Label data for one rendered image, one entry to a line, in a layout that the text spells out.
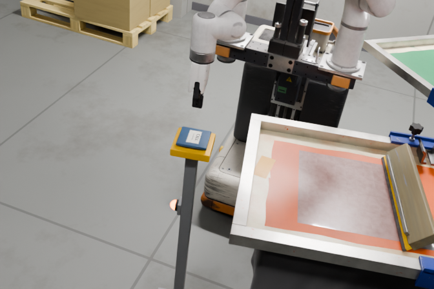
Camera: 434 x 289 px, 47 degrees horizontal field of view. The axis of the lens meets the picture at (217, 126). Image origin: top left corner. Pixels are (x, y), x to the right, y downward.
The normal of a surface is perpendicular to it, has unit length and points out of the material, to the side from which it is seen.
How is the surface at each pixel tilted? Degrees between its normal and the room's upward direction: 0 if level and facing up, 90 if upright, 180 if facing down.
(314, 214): 0
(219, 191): 90
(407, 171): 46
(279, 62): 90
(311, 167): 0
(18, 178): 0
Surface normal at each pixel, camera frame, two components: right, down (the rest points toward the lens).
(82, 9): -0.35, 0.51
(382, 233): 0.11, -0.81
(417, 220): -0.63, -0.69
